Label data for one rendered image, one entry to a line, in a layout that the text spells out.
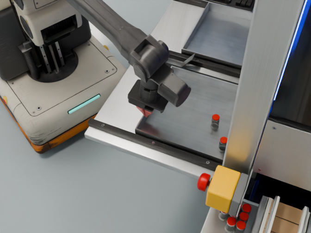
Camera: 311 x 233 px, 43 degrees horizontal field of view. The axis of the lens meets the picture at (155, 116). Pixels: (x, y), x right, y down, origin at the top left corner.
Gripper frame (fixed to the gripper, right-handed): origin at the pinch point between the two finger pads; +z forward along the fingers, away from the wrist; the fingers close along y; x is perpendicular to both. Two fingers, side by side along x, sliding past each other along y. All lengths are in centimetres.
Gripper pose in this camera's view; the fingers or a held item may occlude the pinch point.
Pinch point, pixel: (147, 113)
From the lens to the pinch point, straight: 111.1
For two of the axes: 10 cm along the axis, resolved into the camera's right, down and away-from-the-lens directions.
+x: 4.1, -7.3, 5.4
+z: -1.0, 5.5, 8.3
